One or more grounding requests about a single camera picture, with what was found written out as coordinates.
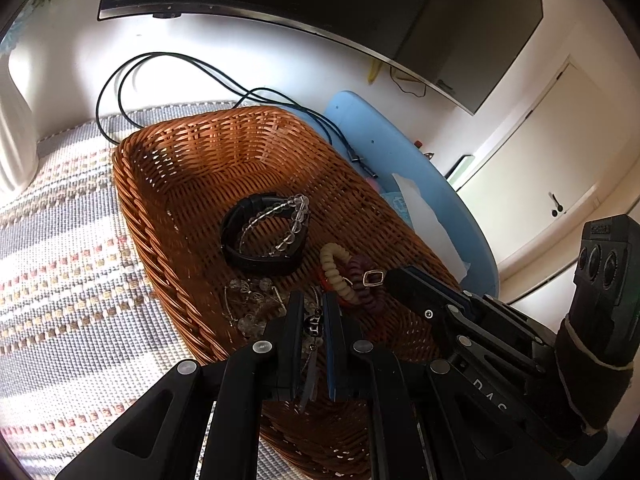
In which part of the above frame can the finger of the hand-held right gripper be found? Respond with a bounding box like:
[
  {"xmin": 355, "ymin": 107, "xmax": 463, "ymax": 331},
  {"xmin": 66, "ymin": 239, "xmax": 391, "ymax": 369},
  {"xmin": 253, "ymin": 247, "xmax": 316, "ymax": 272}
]
[
  {"xmin": 387, "ymin": 269, "xmax": 546, "ymax": 376},
  {"xmin": 402, "ymin": 266, "xmax": 551, "ymax": 346}
]

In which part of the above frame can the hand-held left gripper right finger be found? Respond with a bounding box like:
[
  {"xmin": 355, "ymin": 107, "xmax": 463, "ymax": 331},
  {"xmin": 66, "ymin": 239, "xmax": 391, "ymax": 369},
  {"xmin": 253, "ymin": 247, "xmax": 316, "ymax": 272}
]
[{"xmin": 324, "ymin": 294, "xmax": 576, "ymax": 480}]

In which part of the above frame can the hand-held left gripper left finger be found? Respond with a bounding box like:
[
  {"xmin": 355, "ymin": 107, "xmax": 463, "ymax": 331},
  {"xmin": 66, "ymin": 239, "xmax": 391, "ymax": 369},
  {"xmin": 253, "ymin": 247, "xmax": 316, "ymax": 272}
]
[{"xmin": 55, "ymin": 291, "xmax": 305, "ymax": 480}]

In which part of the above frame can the red cord bracelet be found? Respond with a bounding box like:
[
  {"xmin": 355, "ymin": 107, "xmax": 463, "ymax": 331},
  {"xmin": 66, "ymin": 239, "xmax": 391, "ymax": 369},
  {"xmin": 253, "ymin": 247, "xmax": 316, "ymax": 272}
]
[{"xmin": 316, "ymin": 270, "xmax": 351, "ymax": 306}]

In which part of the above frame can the silver crystal chain bracelet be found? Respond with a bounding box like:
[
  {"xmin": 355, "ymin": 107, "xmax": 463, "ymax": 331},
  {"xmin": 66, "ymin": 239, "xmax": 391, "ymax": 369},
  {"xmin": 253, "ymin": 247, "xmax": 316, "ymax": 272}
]
[{"xmin": 224, "ymin": 277, "xmax": 286, "ymax": 336}]

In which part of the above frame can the cream coil hair tie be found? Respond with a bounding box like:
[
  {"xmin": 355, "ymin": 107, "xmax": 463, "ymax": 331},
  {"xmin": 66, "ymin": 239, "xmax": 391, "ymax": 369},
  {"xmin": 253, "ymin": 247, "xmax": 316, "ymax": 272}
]
[{"xmin": 319, "ymin": 242, "xmax": 357, "ymax": 306}]

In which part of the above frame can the grey strap bracelet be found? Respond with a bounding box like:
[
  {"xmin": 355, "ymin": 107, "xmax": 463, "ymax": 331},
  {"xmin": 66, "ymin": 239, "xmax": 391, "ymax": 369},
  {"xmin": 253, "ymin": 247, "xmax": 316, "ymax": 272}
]
[{"xmin": 297, "ymin": 285, "xmax": 326, "ymax": 413}]

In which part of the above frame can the maroon coil hair tie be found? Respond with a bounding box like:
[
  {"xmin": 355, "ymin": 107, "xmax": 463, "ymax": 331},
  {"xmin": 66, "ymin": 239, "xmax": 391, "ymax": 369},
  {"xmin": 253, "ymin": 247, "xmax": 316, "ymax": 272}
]
[{"xmin": 345, "ymin": 255, "xmax": 388, "ymax": 311}]

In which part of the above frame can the black wrist band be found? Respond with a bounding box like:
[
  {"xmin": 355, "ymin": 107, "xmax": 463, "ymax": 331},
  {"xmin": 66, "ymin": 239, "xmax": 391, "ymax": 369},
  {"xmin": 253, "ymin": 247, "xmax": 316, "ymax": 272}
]
[{"xmin": 220, "ymin": 192, "xmax": 311, "ymax": 277}]

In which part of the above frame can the clear bead bracelet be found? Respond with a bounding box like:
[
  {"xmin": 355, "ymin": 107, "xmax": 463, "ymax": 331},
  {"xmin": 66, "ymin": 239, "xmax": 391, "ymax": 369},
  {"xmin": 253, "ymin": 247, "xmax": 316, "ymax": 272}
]
[{"xmin": 239, "ymin": 193, "xmax": 311, "ymax": 261}]

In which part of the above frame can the brown wicker basket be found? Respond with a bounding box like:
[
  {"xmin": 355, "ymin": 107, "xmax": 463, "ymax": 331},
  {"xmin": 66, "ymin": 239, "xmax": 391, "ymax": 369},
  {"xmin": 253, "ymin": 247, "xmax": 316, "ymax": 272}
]
[{"xmin": 111, "ymin": 106, "xmax": 463, "ymax": 478}]

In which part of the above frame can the white paper sheet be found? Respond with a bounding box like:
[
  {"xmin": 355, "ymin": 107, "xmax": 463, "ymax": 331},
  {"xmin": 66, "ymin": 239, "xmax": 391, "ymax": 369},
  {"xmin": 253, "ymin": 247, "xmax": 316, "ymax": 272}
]
[{"xmin": 391, "ymin": 172, "xmax": 473, "ymax": 281}]

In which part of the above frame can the light blue cloth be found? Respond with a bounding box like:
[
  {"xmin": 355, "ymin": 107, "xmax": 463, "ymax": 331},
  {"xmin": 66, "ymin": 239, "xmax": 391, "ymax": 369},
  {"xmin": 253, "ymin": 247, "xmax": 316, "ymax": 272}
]
[{"xmin": 385, "ymin": 192, "xmax": 416, "ymax": 231}]

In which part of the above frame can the white door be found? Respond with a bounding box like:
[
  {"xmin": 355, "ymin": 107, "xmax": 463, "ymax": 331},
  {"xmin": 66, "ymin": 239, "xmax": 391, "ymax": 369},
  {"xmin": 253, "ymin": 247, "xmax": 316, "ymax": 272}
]
[{"xmin": 457, "ymin": 57, "xmax": 640, "ymax": 306}]

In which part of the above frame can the light blue board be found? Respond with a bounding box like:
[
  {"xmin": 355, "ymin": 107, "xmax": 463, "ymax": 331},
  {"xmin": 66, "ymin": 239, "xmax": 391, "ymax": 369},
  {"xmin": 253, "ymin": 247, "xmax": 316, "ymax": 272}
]
[{"xmin": 324, "ymin": 90, "xmax": 499, "ymax": 306}]

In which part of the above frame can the woven striped mat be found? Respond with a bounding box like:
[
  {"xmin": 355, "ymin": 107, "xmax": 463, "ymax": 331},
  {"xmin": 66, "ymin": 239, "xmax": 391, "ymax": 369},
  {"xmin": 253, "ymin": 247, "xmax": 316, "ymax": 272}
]
[{"xmin": 0, "ymin": 100, "xmax": 321, "ymax": 480}]

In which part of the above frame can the black cable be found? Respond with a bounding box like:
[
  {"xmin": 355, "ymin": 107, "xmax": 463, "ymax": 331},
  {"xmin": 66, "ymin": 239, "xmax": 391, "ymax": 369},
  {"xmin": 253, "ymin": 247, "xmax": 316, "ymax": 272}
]
[{"xmin": 95, "ymin": 51, "xmax": 381, "ymax": 181}]

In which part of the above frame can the yellow cable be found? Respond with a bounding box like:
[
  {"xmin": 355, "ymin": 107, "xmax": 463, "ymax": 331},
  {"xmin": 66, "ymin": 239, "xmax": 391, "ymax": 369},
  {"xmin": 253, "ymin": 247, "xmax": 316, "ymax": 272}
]
[{"xmin": 367, "ymin": 60, "xmax": 428, "ymax": 98}]

